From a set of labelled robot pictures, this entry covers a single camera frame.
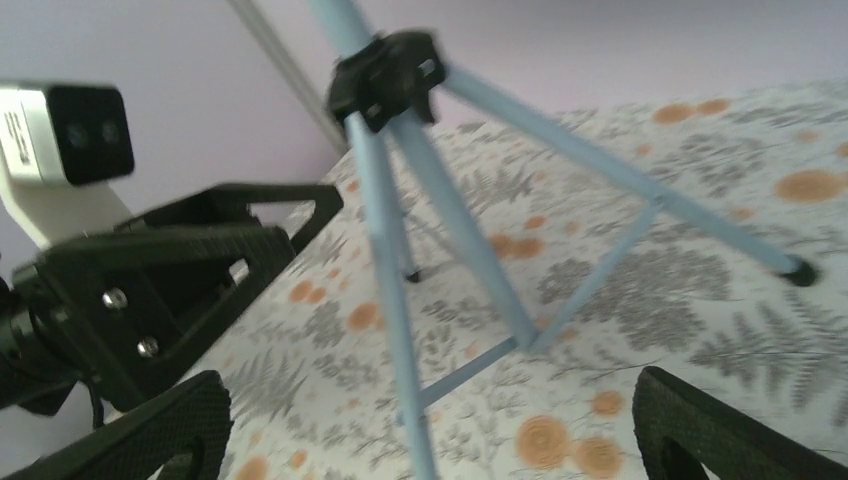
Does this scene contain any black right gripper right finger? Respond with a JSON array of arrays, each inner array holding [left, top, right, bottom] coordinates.
[[631, 366, 847, 480]]

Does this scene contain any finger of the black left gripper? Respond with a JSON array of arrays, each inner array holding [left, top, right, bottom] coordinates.
[[115, 183, 344, 255]]

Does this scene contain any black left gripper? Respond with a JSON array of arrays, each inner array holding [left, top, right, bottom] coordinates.
[[1, 226, 293, 418]]

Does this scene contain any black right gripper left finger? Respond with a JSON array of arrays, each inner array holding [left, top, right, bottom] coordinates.
[[6, 370, 232, 480]]

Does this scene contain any light blue music stand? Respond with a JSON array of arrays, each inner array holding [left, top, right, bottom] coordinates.
[[311, 1, 817, 479]]

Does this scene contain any floral patterned table mat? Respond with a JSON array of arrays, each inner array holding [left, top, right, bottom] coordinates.
[[194, 80, 847, 479]]

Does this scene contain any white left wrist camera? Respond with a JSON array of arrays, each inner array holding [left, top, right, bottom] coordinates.
[[1, 79, 135, 250]]

